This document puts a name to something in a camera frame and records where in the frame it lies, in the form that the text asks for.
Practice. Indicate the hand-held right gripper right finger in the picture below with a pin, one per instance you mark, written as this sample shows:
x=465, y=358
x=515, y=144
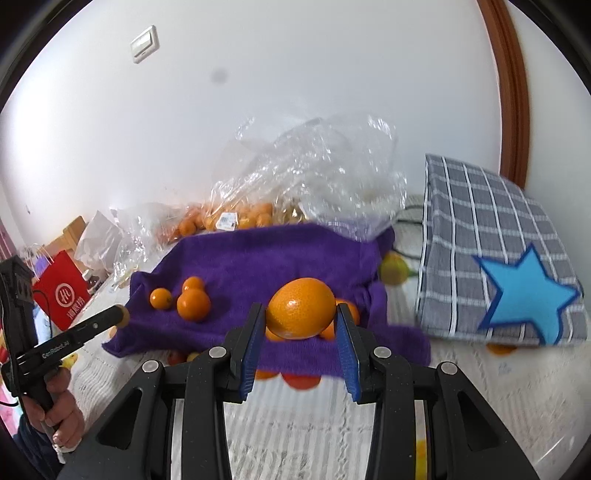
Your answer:
x=346, y=355

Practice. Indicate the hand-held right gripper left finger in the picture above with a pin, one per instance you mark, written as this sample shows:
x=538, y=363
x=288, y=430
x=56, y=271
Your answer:
x=251, y=355

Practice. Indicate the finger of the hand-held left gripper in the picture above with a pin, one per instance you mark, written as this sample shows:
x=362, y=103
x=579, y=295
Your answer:
x=94, y=326

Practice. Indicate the cluster of oranges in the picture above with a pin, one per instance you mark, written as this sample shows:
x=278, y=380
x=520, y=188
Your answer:
x=267, y=374

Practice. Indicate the small orange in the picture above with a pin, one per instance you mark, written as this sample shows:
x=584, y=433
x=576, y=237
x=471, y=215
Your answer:
x=273, y=335
x=194, y=305
x=193, y=282
x=123, y=316
x=328, y=333
x=353, y=314
x=161, y=298

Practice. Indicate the big round orange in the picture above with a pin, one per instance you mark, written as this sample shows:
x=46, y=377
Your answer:
x=300, y=309

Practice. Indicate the purple towel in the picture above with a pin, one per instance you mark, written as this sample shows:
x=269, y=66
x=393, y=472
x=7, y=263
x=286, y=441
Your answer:
x=277, y=258

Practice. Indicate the person's left forearm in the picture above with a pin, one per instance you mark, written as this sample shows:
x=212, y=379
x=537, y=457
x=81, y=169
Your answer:
x=32, y=434

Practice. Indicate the person's left hand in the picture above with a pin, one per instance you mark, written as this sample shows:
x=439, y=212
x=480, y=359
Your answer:
x=67, y=415

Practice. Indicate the red paper bag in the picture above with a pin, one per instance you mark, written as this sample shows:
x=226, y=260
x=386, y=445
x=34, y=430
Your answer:
x=62, y=290

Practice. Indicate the lilac paper bag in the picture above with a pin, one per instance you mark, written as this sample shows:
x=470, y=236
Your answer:
x=41, y=266

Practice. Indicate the white plastic bag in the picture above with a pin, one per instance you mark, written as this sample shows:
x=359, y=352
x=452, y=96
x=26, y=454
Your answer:
x=99, y=240

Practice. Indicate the brown cardboard box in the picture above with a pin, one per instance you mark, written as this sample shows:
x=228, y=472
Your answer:
x=69, y=230

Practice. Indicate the crumpled clear plastic bag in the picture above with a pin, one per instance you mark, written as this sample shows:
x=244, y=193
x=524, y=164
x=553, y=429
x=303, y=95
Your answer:
x=138, y=235

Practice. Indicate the white label sticker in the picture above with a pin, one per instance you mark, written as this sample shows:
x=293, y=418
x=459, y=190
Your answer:
x=226, y=221

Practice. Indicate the heap of bagged oranges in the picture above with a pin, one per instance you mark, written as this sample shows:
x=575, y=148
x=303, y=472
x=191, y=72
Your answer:
x=254, y=217

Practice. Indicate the fruit print tablecloth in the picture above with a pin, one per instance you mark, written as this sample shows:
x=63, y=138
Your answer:
x=485, y=415

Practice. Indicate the large clear plastic bag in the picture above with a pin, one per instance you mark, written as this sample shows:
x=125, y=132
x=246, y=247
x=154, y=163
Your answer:
x=314, y=175

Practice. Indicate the grey checked bag blue star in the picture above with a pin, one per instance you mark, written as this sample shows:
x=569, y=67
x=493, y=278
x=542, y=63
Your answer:
x=475, y=221

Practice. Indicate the white light switch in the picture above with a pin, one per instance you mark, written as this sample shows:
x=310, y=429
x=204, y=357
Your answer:
x=144, y=44

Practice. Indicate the brown wooden door frame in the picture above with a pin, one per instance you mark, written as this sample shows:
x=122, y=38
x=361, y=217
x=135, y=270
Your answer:
x=508, y=92

